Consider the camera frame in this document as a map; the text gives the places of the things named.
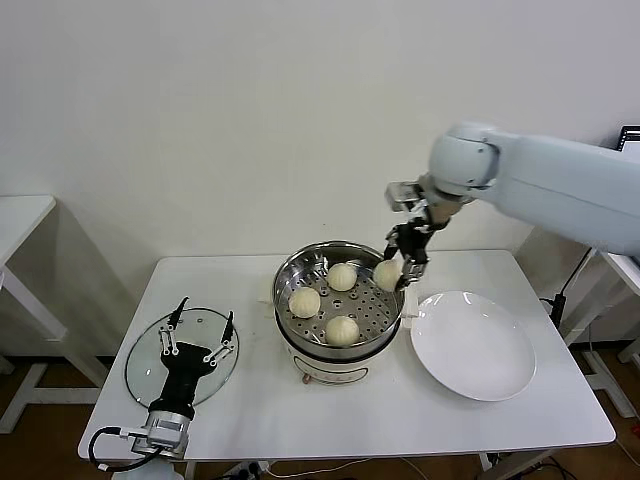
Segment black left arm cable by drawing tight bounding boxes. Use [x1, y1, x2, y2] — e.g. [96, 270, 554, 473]
[88, 425, 149, 472]

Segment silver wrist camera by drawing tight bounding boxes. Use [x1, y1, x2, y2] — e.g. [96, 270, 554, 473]
[129, 421, 190, 458]
[384, 182, 426, 214]

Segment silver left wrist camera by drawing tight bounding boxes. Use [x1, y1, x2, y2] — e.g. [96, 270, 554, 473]
[129, 421, 190, 458]

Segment black laptop power cable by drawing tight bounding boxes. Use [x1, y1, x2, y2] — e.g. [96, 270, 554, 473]
[538, 247, 599, 324]

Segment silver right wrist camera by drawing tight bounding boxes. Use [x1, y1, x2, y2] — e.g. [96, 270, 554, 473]
[384, 182, 426, 214]

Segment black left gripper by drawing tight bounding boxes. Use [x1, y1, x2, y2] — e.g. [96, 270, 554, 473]
[147, 296, 237, 415]

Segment stainless steel steamer basket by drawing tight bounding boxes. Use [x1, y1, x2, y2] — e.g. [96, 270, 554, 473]
[273, 241, 406, 360]

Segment white steamed baozi bun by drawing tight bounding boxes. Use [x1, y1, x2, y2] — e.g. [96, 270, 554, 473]
[327, 262, 358, 293]
[324, 315, 361, 349]
[288, 287, 322, 320]
[372, 260, 403, 292]

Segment white round plate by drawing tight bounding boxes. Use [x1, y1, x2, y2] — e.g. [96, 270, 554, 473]
[410, 290, 538, 403]

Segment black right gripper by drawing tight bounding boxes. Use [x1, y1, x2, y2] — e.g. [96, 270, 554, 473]
[383, 218, 435, 292]

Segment white electric cooker base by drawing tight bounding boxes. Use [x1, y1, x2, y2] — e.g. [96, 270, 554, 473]
[257, 284, 419, 390]

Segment round glass pot lid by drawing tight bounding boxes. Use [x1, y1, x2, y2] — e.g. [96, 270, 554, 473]
[124, 307, 240, 410]

